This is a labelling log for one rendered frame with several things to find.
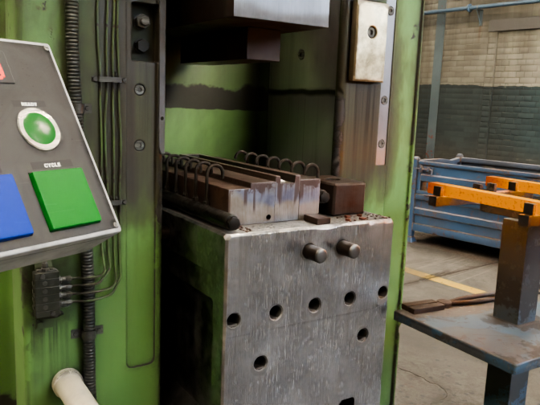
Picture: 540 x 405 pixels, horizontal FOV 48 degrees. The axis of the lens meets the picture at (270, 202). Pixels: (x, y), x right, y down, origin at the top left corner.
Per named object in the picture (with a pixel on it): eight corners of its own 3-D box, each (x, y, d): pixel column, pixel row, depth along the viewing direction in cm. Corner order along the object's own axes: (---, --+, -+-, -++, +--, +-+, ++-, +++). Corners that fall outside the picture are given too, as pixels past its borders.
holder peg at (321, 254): (328, 263, 106) (329, 247, 106) (315, 264, 105) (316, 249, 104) (313, 257, 110) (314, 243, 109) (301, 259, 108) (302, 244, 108)
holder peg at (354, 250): (361, 258, 110) (362, 243, 110) (349, 259, 109) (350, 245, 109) (346, 253, 114) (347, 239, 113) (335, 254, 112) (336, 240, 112)
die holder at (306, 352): (379, 426, 127) (394, 218, 119) (219, 482, 106) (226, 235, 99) (244, 334, 173) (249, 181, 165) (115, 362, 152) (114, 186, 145)
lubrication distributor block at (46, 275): (72, 329, 104) (71, 253, 102) (35, 336, 101) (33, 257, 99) (67, 323, 107) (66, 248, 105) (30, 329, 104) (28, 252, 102)
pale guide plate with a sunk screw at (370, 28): (384, 82, 136) (390, 3, 133) (353, 80, 131) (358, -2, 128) (378, 82, 138) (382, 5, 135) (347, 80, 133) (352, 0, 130)
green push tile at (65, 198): (103, 220, 76) (82, 166, 77) (53, 229, 70) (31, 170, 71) (94, 225, 77) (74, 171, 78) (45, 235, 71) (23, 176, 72)
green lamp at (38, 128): (62, 147, 75) (61, 112, 75) (22, 147, 73) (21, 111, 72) (55, 145, 78) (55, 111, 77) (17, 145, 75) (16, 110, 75)
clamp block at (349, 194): (366, 214, 123) (367, 182, 122) (333, 216, 118) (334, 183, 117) (329, 203, 133) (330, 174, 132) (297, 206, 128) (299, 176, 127)
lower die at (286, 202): (318, 218, 116) (321, 174, 115) (227, 226, 106) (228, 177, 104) (216, 187, 151) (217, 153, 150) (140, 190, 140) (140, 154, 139)
